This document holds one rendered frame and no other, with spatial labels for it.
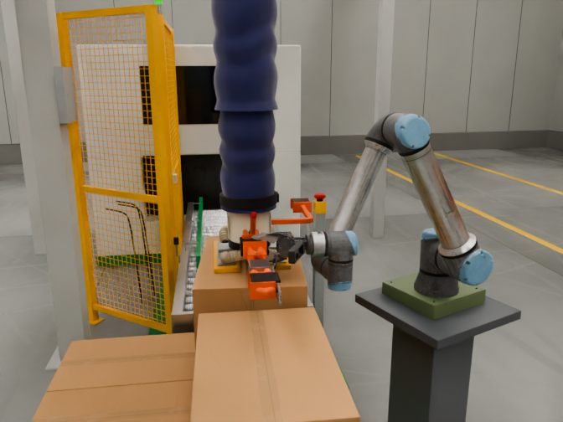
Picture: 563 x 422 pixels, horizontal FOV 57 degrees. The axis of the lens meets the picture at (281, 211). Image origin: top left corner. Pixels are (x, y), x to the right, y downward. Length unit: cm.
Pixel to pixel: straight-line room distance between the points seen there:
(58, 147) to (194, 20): 830
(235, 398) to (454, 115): 1169
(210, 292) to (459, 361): 119
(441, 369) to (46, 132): 235
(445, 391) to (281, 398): 124
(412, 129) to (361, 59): 996
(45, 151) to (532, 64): 1194
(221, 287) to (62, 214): 159
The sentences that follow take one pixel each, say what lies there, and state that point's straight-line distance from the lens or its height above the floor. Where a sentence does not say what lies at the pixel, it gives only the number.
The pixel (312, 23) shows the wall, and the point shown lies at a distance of 1151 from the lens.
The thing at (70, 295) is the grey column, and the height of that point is 45.
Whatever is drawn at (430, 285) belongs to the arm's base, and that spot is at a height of 86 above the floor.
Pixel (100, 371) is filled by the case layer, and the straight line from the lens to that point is 234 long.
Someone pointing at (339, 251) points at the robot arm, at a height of 112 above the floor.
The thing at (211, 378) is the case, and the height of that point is 94.
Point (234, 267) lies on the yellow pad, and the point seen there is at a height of 103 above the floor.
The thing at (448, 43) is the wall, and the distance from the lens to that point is 1259.
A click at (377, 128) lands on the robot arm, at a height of 153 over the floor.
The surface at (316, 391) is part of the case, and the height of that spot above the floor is 94.
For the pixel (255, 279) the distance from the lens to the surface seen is 147.
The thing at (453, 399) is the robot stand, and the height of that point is 32.
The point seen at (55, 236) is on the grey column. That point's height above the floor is 82.
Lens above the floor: 173
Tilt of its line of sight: 15 degrees down
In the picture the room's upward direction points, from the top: straight up
